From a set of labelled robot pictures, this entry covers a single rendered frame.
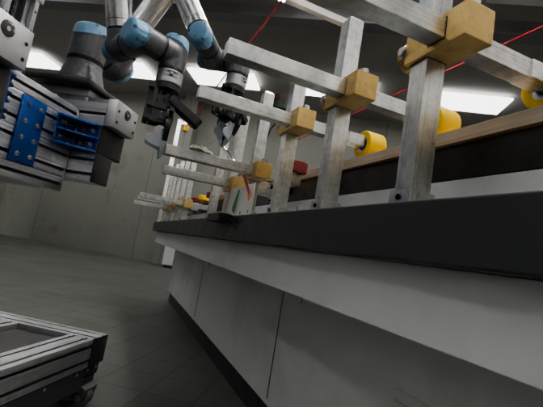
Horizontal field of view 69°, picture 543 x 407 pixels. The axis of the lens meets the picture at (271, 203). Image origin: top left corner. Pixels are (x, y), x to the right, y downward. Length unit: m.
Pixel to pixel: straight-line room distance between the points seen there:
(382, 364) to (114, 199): 8.47
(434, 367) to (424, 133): 0.43
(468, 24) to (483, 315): 0.36
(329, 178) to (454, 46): 0.33
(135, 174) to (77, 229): 1.74
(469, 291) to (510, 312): 0.05
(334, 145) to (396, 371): 0.48
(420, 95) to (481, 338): 0.34
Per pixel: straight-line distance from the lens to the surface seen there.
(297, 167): 1.26
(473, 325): 0.51
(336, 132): 0.83
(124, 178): 9.11
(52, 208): 9.90
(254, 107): 0.99
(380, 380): 0.95
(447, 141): 0.87
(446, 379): 0.82
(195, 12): 1.44
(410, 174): 0.59
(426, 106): 0.63
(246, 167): 1.22
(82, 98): 1.43
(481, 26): 0.63
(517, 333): 0.48
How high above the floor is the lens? 0.60
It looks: 7 degrees up
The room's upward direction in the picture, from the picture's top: 10 degrees clockwise
